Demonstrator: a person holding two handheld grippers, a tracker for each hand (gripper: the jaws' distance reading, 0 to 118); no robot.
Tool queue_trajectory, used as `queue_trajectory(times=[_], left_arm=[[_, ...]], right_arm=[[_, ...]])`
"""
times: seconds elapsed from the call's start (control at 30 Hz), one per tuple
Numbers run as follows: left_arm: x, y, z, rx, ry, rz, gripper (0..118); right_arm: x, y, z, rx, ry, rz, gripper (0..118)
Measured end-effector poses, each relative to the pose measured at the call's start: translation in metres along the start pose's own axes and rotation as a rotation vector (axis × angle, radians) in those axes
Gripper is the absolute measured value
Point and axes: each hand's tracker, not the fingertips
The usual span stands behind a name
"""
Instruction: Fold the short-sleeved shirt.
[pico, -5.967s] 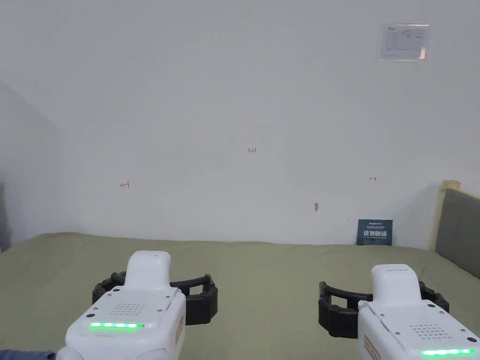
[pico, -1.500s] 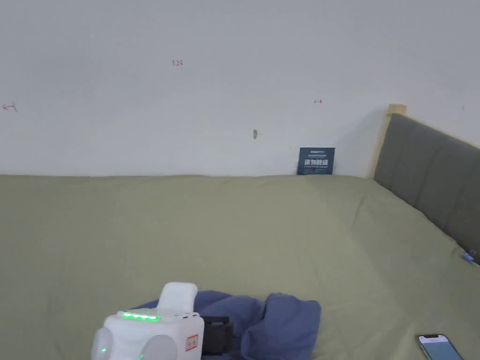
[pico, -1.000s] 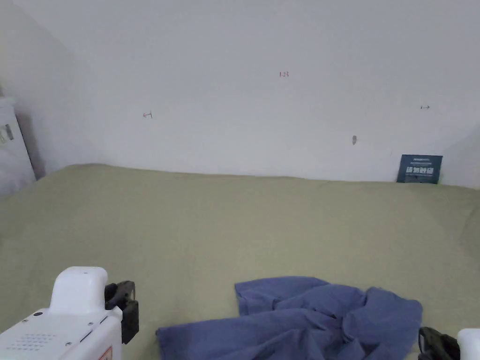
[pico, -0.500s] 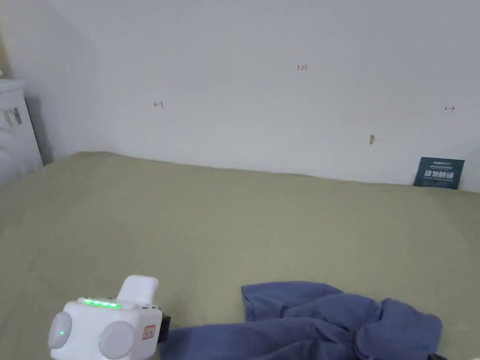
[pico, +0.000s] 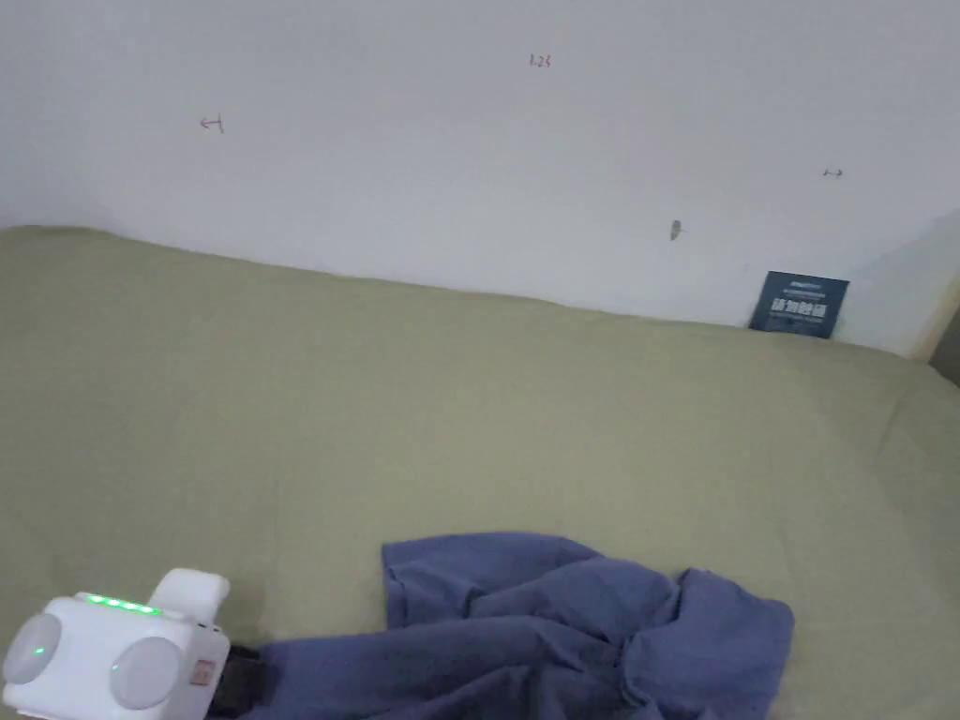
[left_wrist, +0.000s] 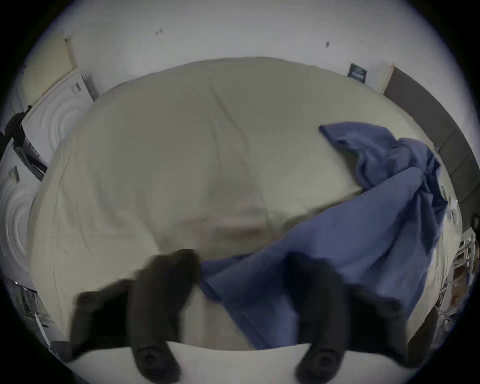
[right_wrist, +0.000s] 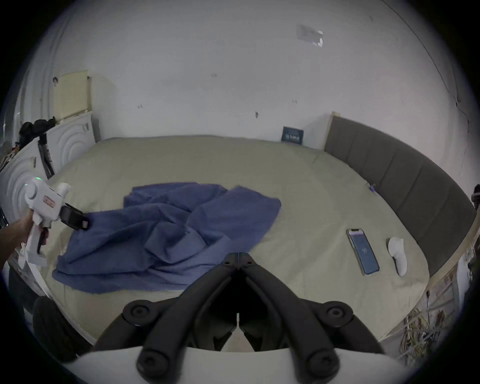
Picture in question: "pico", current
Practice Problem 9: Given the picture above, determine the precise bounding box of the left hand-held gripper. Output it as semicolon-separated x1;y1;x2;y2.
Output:
0;567;270;720

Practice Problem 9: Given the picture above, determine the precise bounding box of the dark blue shirt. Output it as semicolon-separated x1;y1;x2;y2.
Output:
238;532;796;720

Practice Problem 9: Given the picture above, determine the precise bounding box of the bed with pale green sheet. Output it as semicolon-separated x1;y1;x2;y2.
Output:
0;225;960;720

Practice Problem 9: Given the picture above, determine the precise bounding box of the dark blue card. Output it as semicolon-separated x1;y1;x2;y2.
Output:
748;270;851;340

